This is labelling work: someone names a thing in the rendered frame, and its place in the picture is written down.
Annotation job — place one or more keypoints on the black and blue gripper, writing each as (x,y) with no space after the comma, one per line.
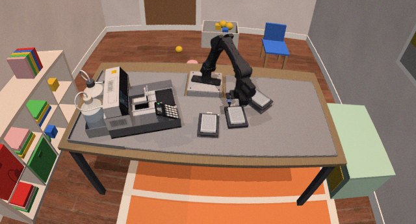
(231,93)

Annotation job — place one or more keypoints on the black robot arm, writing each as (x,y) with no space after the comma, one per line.
(241,68)

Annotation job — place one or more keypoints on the white plastic bottle with blue liquid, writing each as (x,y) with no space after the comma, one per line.
(93,118)

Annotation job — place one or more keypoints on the white bottle with black cap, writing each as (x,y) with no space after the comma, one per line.
(96,90)

